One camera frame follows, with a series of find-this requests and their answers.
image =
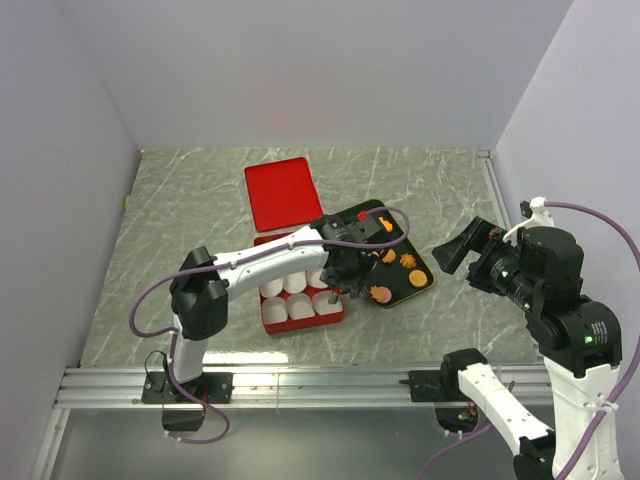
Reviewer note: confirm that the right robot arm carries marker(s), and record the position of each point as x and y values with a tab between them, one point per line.
581	350

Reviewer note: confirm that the flower cookie front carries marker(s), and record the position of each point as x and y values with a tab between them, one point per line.
378	294

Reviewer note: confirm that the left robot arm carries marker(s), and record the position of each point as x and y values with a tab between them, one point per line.
207	284

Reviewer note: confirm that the small flower cookie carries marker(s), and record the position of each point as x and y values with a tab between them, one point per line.
389	256

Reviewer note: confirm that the pink round cookie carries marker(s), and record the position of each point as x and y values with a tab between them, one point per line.
387	294

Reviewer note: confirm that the round orange cookie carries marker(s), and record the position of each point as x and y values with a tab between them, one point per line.
418	278

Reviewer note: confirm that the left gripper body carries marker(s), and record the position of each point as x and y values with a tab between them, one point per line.
352	278

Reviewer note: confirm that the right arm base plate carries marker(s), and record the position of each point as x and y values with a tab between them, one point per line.
425	386

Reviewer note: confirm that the paper cup middle left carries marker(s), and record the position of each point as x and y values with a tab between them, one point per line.
272	288

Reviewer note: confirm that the paper cup front middle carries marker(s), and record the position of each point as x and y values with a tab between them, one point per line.
299	306

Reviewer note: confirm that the paper cup front right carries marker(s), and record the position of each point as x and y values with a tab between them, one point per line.
322	307

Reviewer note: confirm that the paper cup centre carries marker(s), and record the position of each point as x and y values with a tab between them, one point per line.
295	282

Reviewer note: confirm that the fish shaped cookie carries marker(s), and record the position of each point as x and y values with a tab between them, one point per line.
386	224

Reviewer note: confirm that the black tray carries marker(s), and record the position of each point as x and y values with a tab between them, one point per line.
393	275

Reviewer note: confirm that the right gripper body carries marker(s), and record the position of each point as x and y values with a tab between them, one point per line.
496	268

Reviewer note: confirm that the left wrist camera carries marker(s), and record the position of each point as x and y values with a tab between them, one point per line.
366	229

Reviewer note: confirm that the aluminium rail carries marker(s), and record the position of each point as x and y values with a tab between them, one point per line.
278	386

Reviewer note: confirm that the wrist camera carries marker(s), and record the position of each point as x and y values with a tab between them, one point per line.
366	229
535	214

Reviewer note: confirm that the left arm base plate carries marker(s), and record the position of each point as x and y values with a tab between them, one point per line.
214	388

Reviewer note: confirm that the red tin lid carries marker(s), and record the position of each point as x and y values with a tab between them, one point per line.
282	194

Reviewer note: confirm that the swirl star cookie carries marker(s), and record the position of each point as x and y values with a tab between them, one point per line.
407	261

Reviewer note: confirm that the red tin box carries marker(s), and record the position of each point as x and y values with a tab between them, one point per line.
295	325

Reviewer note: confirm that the paper cup front left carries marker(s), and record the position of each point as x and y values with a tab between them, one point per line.
274	310

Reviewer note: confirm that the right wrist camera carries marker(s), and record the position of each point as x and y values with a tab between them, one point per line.
535	214

